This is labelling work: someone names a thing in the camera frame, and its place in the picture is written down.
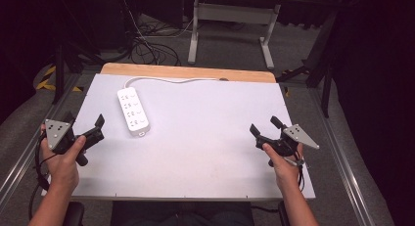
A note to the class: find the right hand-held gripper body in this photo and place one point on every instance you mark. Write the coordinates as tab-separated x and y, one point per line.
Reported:
295	136

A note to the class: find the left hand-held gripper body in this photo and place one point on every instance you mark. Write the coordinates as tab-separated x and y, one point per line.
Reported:
58	134

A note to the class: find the person's left hand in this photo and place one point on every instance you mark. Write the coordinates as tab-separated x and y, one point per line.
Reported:
63	167

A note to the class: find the person's right hand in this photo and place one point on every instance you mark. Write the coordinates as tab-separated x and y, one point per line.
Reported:
284	170

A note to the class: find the white power strip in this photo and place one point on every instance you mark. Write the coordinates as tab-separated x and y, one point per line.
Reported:
133	112

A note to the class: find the black stand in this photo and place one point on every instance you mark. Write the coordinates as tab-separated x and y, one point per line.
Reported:
321	59
59	66

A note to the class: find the white table cover board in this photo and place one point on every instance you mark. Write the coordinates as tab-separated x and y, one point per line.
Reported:
202	147

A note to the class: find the black chair armrest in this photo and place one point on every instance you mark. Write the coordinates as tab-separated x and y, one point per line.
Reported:
74	214

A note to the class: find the aluminium rail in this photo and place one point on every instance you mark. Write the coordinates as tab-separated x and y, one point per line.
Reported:
342	167
26	160

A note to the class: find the white metal desk frame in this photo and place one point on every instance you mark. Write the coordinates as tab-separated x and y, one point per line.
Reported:
228	13

